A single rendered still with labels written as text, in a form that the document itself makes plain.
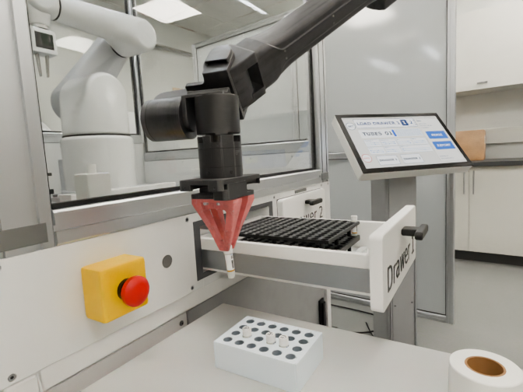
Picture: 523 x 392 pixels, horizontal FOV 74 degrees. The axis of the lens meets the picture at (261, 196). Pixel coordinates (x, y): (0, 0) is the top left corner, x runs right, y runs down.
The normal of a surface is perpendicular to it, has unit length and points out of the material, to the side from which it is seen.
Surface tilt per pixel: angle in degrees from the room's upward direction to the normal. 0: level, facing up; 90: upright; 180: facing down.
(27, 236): 90
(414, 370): 0
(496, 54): 90
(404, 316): 90
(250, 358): 90
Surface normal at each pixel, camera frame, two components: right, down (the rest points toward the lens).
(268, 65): 0.66, 0.46
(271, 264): -0.53, 0.12
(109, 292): 0.85, 0.01
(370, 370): -0.05, -0.99
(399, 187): 0.29, 0.09
